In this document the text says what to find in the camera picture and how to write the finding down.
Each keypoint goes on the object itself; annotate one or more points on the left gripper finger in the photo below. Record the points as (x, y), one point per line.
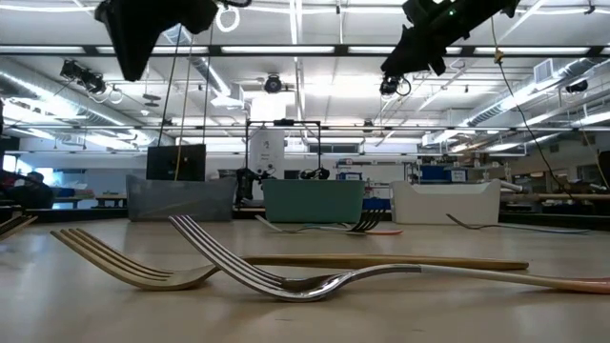
(133, 62)

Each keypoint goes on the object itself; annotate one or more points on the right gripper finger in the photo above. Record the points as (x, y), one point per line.
(414, 54)

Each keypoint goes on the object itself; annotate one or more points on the black background robot arm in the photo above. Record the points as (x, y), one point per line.
(314, 174)
(248, 183)

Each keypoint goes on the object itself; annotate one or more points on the black monitor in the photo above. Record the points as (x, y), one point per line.
(162, 162)

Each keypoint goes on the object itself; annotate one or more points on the white air vent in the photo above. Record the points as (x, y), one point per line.
(543, 71)

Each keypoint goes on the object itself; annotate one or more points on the blue crate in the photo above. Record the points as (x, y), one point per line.
(436, 172)

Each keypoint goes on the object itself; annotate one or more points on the wooden background table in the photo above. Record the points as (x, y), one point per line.
(113, 196)

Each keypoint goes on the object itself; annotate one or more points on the small blue box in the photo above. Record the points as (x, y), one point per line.
(349, 175)

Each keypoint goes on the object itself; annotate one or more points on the blue bench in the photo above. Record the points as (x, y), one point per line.
(71, 193)

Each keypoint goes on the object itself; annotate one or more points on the grey plastic bin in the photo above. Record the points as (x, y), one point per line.
(186, 200)

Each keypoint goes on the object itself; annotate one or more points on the white plastic bin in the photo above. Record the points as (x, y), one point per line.
(443, 205)

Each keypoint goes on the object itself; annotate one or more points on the blue bin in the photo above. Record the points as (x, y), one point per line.
(376, 204)

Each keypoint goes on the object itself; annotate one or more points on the black ceiling fixture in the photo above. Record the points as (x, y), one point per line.
(576, 86)

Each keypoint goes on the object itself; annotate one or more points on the white panel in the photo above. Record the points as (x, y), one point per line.
(267, 152)

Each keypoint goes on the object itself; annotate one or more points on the white pipe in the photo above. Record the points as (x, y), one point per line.
(512, 186)

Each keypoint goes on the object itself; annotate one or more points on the person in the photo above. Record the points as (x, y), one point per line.
(33, 195)

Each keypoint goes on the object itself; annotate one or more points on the teal plastic bin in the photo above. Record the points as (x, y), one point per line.
(312, 200)

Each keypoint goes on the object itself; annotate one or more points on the long wooden rod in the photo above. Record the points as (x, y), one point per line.
(548, 196)

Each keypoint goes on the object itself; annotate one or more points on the black overhead camera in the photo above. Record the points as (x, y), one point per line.
(390, 86)

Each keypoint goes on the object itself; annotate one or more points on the black ceiling camera rig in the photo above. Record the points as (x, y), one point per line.
(83, 76)

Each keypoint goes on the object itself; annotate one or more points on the silver air duct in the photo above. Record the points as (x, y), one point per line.
(47, 95)
(524, 90)
(209, 71)

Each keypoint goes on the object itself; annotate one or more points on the round black ceiling camera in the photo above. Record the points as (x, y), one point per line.
(273, 84)

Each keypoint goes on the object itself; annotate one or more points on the black background station frame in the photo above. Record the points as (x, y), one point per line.
(283, 122)

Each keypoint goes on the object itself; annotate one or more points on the black overhead frame beam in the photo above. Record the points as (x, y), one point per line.
(595, 50)

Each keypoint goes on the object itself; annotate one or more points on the black table frame rail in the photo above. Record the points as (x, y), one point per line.
(572, 218)

